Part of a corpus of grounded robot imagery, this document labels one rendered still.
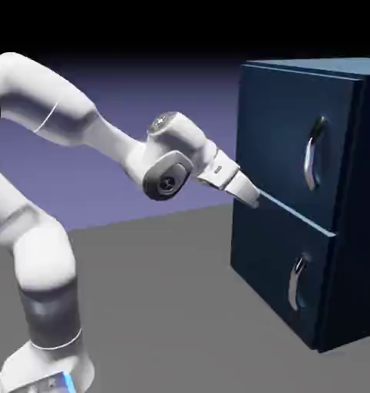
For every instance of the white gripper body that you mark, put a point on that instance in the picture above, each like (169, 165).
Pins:
(242, 186)

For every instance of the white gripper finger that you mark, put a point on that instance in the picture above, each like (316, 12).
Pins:
(255, 203)

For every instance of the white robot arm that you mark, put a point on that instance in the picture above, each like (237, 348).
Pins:
(59, 101)

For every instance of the large blue cabinet door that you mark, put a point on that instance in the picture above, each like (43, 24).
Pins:
(277, 138)

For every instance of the small blue cabinet door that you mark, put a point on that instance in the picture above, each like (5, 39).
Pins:
(271, 270)

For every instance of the dark blue cabinet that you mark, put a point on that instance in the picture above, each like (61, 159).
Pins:
(355, 215)

